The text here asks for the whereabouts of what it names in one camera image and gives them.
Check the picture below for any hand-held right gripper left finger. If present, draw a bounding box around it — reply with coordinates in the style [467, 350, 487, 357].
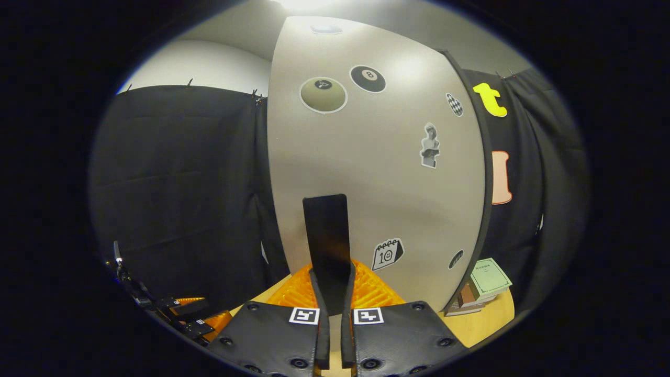
[207, 262, 331, 377]

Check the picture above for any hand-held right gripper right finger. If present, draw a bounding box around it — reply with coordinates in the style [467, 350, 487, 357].
[340, 261, 466, 377]

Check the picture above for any long ceiling light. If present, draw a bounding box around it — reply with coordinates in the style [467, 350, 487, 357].
[272, 0, 336, 12]

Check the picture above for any brown book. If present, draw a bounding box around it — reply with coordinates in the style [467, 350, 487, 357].
[458, 285, 498, 309]

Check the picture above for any black backdrop cloth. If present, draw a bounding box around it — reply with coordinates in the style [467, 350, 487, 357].
[89, 68, 589, 315]

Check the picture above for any dark grey cabinet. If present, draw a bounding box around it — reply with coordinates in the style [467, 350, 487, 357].
[437, 49, 496, 311]

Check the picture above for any grey cabinet door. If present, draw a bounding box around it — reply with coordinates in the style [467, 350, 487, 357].
[267, 16, 487, 315]

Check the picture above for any green book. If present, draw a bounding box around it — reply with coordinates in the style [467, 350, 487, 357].
[470, 258, 512, 299]

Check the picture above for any black door handle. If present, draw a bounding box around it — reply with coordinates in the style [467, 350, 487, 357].
[303, 194, 352, 315]

